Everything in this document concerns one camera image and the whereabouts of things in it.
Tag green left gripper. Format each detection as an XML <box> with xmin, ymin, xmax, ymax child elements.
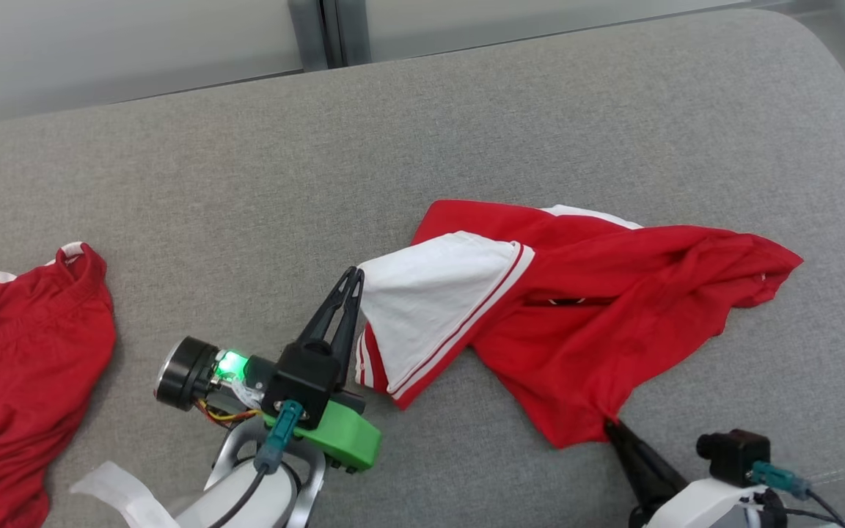
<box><xmin>263</xmin><ymin>266</ymin><xmax>382</xmax><ymax>472</ymax></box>

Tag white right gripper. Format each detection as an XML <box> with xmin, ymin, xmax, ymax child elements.
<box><xmin>604</xmin><ymin>418</ymin><xmax>761</xmax><ymax>528</ymax></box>

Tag red jersey with number 23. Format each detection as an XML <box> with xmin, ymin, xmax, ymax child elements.
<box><xmin>354</xmin><ymin>199</ymin><xmax>805</xmax><ymax>450</ymax></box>

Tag red shorts with white trim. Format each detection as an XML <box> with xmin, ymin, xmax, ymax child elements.
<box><xmin>0</xmin><ymin>242</ymin><xmax>117</xmax><ymax>528</ymax></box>

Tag black cable with teal connector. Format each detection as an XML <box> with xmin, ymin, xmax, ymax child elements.
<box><xmin>749</xmin><ymin>461</ymin><xmax>845</xmax><ymax>528</ymax></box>
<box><xmin>206</xmin><ymin>400</ymin><xmax>304</xmax><ymax>528</ymax></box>

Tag white paper cable label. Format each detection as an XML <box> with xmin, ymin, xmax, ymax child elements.
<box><xmin>69</xmin><ymin>461</ymin><xmax>181</xmax><ymax>528</ymax></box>

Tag grey partition post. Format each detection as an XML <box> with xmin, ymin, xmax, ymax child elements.
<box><xmin>288</xmin><ymin>0</ymin><xmax>370</xmax><ymax>72</ymax></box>

